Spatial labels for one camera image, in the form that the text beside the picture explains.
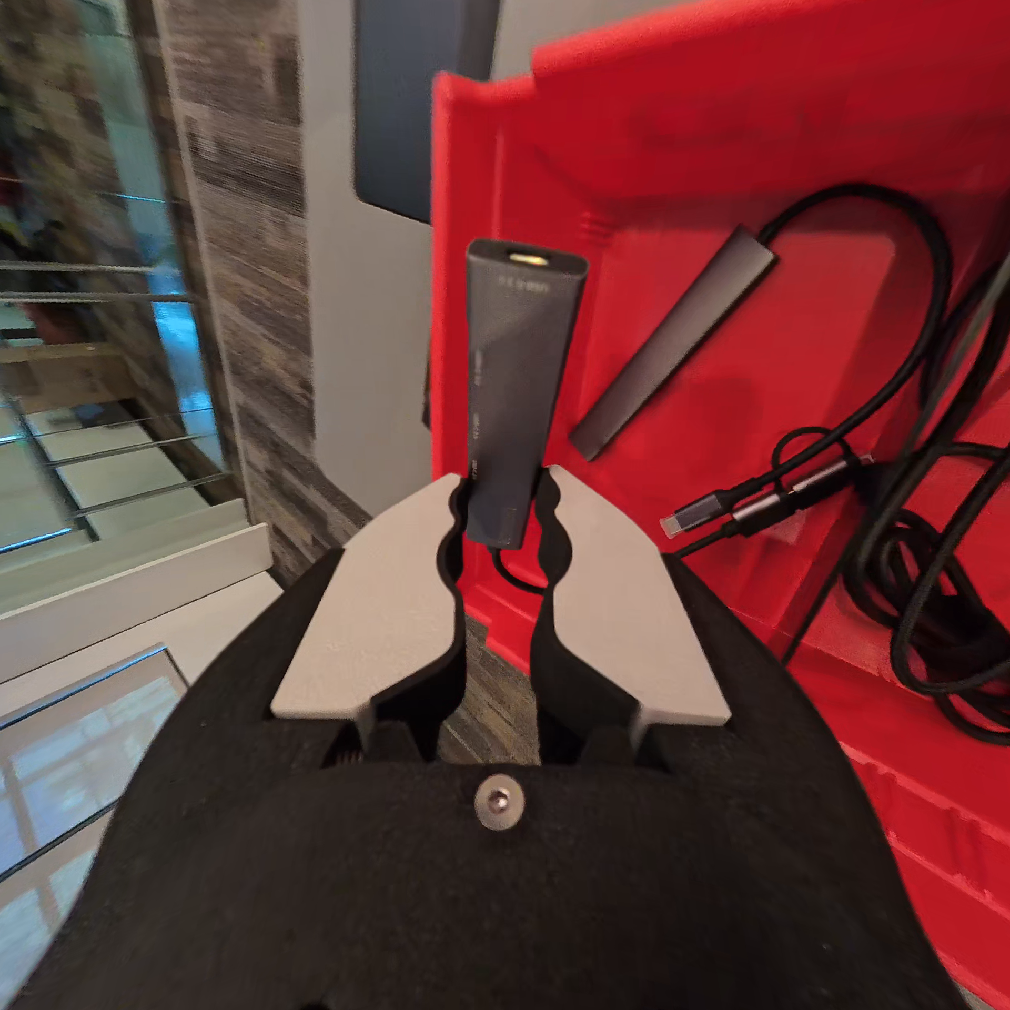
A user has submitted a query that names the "thin black cable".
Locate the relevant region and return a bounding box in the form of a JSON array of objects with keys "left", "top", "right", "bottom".
[{"left": 781, "top": 252, "right": 1010, "bottom": 665}]

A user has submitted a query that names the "black slim hub cable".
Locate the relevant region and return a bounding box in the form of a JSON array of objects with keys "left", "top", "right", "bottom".
[{"left": 674, "top": 183, "right": 952, "bottom": 557}]

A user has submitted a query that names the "slim grey usb hub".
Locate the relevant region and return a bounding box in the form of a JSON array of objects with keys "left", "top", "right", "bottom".
[{"left": 568, "top": 224, "right": 778, "bottom": 462}]

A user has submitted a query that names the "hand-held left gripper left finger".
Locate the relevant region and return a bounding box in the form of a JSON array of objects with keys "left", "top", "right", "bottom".
[{"left": 270, "top": 472, "right": 470, "bottom": 762}]

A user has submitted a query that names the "dark wall panel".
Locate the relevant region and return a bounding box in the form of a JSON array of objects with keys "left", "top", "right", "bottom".
[{"left": 353, "top": 0, "right": 502, "bottom": 226}]

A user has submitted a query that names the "red plastic bin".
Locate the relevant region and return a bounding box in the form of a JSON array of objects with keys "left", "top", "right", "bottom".
[{"left": 430, "top": 0, "right": 1010, "bottom": 1010}]

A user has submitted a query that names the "metal cable railing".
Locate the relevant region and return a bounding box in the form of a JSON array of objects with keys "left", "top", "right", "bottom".
[{"left": 0, "top": 174, "right": 238, "bottom": 553}]

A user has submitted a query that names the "dark grey usb hub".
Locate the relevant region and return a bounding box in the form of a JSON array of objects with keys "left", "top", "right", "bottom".
[{"left": 464, "top": 238, "right": 590, "bottom": 551}]

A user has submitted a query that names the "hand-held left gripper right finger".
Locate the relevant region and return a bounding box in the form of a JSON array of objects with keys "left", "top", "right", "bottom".
[{"left": 531, "top": 464, "right": 733, "bottom": 765}]

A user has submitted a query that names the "black braided usb-c cable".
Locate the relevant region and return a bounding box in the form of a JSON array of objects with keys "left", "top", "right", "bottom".
[{"left": 661, "top": 252, "right": 1010, "bottom": 746}]

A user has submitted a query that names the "short black hub cable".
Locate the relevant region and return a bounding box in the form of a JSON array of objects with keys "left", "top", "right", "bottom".
[{"left": 491, "top": 546, "right": 547, "bottom": 594}]

